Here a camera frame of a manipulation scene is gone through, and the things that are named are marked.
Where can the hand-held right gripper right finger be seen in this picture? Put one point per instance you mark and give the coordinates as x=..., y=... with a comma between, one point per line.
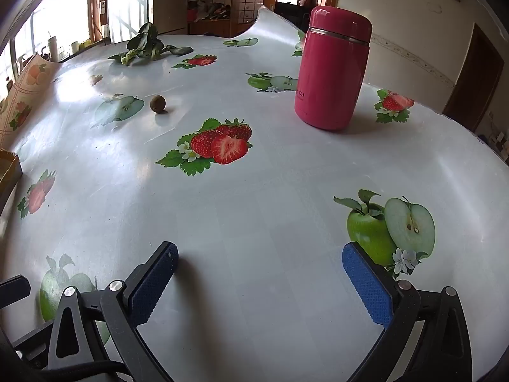
x=368, y=286

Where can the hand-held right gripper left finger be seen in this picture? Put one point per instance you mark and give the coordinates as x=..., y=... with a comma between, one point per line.
x=153, y=286

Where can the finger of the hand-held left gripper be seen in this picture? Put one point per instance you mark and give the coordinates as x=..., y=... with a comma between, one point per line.
x=14, y=289

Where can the yellow-edged white tray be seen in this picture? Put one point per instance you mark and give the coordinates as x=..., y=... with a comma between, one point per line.
x=8, y=171

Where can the brown longan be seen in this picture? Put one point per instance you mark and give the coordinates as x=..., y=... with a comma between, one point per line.
x=158, y=104

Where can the fruit-printed white tablecloth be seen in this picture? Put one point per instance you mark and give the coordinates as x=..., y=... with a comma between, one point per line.
x=238, y=207

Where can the pink thermos flask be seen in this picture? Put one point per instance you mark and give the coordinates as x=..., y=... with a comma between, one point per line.
x=330, y=67

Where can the brown wooden door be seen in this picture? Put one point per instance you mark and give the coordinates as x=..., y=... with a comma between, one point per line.
x=473, y=79

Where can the leafy green vegetable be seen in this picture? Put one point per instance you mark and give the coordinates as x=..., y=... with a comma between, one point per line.
x=147, y=45

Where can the white flask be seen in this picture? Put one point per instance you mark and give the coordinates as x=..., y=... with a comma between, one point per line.
x=53, y=49

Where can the large window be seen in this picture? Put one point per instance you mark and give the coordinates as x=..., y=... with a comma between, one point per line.
x=59, y=4

